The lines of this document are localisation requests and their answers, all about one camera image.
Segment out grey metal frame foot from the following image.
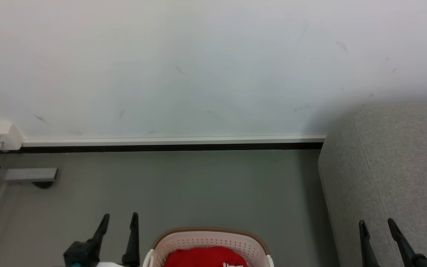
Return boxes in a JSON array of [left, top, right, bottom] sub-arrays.
[[4, 168, 58, 189]]

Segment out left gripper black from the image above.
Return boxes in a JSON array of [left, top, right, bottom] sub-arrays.
[[63, 212, 140, 267]]

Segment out white black baseboard strip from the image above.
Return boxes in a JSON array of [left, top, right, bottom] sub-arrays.
[[20, 135, 327, 152]]

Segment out red and white garment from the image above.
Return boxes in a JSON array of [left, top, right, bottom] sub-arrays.
[[164, 246, 249, 267]]

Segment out cream perforated laundry basket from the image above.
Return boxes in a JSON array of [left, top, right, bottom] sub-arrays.
[[142, 227, 274, 267]]

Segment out white wall outlet box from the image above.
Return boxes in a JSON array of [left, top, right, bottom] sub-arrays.
[[0, 121, 24, 151]]

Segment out grey fabric sofa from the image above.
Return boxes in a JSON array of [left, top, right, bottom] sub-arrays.
[[318, 102, 427, 267]]

